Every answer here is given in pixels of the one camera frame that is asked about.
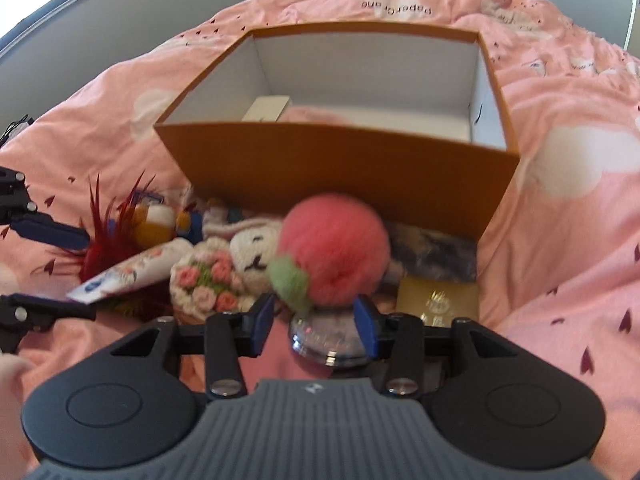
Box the red feather toy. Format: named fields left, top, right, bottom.
left=30, top=172, right=168, bottom=321

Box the orange cardboard box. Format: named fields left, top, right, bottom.
left=154, top=21, right=522, bottom=242

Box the floral hand cream tube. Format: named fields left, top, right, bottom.
left=67, top=239, right=193, bottom=306

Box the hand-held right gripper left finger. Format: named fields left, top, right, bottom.
left=107, top=294, right=276, bottom=400

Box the crochet bunny with bouquet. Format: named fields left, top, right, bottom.
left=170, top=200, right=291, bottom=323

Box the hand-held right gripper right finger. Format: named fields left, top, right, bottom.
left=353, top=295, right=526, bottom=398

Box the black cable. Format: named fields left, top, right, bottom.
left=0, top=117, right=36, bottom=143

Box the dark patterned card box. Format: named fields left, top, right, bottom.
left=385, top=222, right=478, bottom=283

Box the round chrome mirror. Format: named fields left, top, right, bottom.
left=287, top=310, right=373, bottom=376

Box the pink printed blanket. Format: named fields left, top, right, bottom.
left=0, top=0, right=640, bottom=480

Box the gold box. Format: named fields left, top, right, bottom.
left=397, top=276, right=480, bottom=322

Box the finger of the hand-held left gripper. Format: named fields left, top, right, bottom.
left=0, top=166, right=91, bottom=252
left=0, top=292, right=97, bottom=356

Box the small white box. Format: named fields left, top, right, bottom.
left=241, top=96, right=292, bottom=123

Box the pink plush ball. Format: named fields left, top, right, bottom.
left=267, top=191, right=392, bottom=311

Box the small plush doll keychain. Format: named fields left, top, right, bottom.
left=127, top=192, right=203, bottom=248

